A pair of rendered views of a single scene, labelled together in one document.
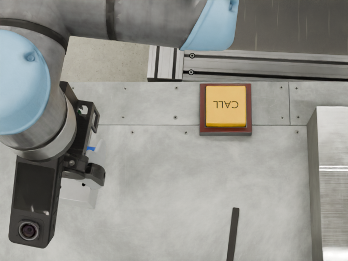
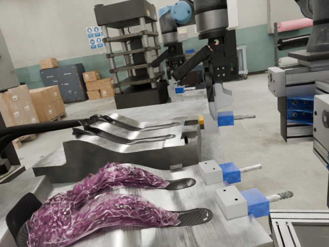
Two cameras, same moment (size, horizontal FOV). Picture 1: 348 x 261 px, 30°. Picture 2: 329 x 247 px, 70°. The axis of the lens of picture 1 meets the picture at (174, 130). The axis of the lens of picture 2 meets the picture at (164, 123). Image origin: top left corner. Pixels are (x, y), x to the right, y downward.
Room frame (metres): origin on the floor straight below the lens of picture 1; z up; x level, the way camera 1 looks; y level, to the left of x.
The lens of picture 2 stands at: (0.17, -1.02, 1.13)
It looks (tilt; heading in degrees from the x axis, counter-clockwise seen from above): 17 degrees down; 93
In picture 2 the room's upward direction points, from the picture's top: 10 degrees counter-clockwise
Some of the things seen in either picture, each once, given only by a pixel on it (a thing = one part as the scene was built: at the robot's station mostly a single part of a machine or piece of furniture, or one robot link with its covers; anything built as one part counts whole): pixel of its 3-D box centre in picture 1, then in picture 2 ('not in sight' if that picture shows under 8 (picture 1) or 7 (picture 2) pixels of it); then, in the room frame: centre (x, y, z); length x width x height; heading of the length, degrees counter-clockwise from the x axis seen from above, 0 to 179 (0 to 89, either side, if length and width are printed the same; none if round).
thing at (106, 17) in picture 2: not in sight; (138, 57); (-0.40, 4.32, 1.03); 1.54 x 0.94 x 2.06; 81
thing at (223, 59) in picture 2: not in sight; (218, 57); (0.30, -0.42, 1.09); 0.09 x 0.08 x 0.12; 166
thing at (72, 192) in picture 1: (82, 155); (182, 89); (0.23, 0.13, 0.93); 0.13 x 0.05 x 0.05; 162
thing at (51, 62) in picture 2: not in sight; (48, 63); (-3.34, 6.33, 1.26); 0.42 x 0.33 x 0.29; 171
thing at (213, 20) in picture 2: not in sight; (212, 23); (0.29, -0.41, 1.17); 0.08 x 0.08 x 0.05
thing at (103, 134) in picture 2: not in sight; (123, 127); (0.00, -0.30, 0.92); 0.35 x 0.16 x 0.09; 171
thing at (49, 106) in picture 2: not in sight; (28, 109); (-2.90, 3.89, 0.37); 1.20 x 0.82 x 0.74; 179
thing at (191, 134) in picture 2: not in sight; (190, 140); (0.20, -0.39, 0.87); 0.05 x 0.05 x 0.04; 81
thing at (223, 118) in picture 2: not in sight; (229, 118); (0.31, -0.42, 0.93); 0.13 x 0.05 x 0.05; 166
